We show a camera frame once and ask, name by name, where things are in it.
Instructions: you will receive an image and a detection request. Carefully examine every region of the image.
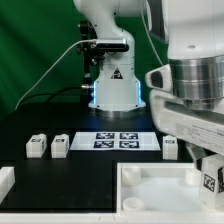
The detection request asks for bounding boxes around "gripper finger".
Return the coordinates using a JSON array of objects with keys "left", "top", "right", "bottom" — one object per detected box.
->
[{"left": 186, "top": 143, "right": 207, "bottom": 170}]

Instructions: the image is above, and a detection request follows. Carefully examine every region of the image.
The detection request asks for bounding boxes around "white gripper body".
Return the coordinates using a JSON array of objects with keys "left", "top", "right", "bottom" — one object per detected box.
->
[{"left": 149, "top": 90, "right": 224, "bottom": 155}]

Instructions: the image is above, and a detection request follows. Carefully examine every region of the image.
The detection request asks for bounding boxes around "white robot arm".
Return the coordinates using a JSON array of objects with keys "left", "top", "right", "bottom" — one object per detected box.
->
[{"left": 73, "top": 0, "right": 224, "bottom": 169}]

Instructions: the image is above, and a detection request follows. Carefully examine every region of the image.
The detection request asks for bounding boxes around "white sheet with markers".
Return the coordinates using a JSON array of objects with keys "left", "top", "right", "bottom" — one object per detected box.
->
[{"left": 70, "top": 132, "right": 160, "bottom": 151}]

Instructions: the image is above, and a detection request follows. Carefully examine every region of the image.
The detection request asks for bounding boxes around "green backdrop curtain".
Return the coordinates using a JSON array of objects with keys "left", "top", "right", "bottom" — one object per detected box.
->
[{"left": 0, "top": 0, "right": 224, "bottom": 121}]

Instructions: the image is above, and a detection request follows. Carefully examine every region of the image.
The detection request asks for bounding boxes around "white left obstacle block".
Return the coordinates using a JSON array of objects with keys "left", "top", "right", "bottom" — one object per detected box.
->
[{"left": 0, "top": 167, "right": 15, "bottom": 204}]

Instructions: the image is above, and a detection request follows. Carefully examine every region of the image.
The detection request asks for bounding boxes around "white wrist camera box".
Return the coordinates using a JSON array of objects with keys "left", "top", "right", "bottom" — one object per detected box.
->
[{"left": 145, "top": 64, "right": 173, "bottom": 92}]

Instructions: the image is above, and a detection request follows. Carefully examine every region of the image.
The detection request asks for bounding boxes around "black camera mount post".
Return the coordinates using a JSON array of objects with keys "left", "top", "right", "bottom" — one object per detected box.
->
[{"left": 77, "top": 20, "right": 104, "bottom": 89}]

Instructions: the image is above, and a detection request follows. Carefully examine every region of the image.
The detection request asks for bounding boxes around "white cable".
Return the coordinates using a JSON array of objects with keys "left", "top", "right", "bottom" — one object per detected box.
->
[{"left": 14, "top": 39, "right": 98, "bottom": 111}]

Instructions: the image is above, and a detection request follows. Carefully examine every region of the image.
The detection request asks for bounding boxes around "black cable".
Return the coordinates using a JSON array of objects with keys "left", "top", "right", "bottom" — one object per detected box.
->
[{"left": 19, "top": 87, "right": 84, "bottom": 107}]

